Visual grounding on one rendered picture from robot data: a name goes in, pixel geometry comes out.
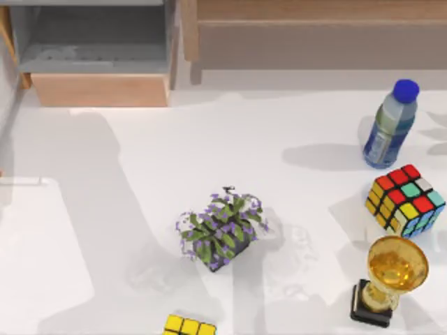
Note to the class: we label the pale wooden drawer front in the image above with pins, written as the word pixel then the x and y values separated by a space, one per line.
pixel 101 90

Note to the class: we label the wooden cupboard frame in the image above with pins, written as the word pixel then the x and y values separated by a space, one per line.
pixel 10 52

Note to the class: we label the wooden open shelf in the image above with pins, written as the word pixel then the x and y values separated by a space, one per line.
pixel 314 38

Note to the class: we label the puzzle cube with yellow face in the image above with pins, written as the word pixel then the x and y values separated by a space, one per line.
pixel 190 326

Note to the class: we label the clear bottle with blue cap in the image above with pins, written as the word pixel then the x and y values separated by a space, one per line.
pixel 391 129

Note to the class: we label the gold trophy on black base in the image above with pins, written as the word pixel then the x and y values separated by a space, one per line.
pixel 394 268

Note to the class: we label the multicoloured puzzle cube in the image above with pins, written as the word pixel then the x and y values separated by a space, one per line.
pixel 405 200

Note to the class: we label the purple flowering plant pot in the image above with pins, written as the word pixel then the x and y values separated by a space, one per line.
pixel 221 230

